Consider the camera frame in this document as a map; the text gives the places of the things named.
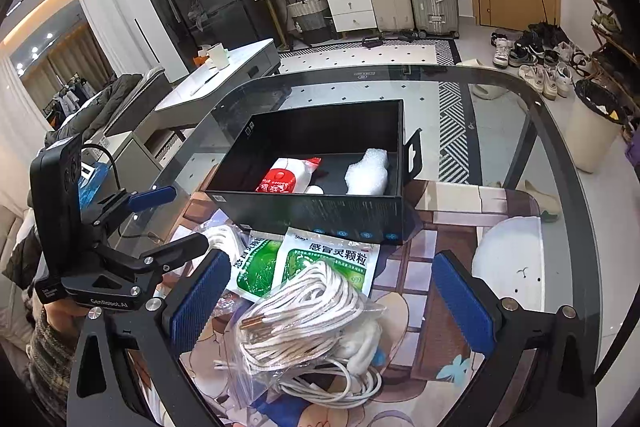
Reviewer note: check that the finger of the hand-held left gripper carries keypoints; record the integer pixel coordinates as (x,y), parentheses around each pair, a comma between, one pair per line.
(175,249)
(150,198)

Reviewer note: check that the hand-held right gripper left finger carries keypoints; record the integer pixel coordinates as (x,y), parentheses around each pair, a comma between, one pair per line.
(200,299)

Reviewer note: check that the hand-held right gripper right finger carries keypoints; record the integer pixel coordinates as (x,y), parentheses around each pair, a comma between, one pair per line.
(462,307)

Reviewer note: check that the green medicine packet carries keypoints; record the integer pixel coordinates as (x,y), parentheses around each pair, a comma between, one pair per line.
(257,263)
(345,257)

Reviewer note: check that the black cardboard box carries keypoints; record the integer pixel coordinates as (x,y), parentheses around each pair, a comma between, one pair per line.
(310,212)

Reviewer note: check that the person's left forearm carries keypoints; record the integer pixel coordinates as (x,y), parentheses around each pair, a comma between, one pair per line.
(45,367)

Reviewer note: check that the person's left hand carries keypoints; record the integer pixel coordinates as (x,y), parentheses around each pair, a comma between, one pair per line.
(59,314)

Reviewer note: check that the printed anime table mat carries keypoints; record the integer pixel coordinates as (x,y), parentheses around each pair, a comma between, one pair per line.
(425,257)

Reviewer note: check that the red and white packet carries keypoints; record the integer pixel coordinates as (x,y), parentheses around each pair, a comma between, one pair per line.
(285,177)

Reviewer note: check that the small white round object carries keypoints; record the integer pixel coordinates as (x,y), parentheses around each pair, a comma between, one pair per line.
(315,189)

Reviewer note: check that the white and grey coffee table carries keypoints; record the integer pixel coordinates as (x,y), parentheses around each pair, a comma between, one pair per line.
(235,67)

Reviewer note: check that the white cup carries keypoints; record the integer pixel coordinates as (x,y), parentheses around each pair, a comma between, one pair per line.
(217,56)

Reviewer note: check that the white bubble wrap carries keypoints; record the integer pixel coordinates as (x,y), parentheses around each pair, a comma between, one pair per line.
(367,174)

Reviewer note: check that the beige slipper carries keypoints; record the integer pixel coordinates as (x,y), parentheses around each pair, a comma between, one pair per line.
(489,91)

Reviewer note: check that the beige trash bin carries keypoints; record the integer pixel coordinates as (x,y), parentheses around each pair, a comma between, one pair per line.
(595,132)

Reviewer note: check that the wicker basket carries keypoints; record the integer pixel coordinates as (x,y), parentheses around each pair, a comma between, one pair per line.
(306,9)

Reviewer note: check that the pile of shoes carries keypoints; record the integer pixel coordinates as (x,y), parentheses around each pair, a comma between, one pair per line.
(540,57)

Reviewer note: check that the patterned rug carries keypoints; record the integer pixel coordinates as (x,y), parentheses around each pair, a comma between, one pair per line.
(380,57)

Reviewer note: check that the shoe rack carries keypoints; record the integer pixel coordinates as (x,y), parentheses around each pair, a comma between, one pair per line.
(615,57)

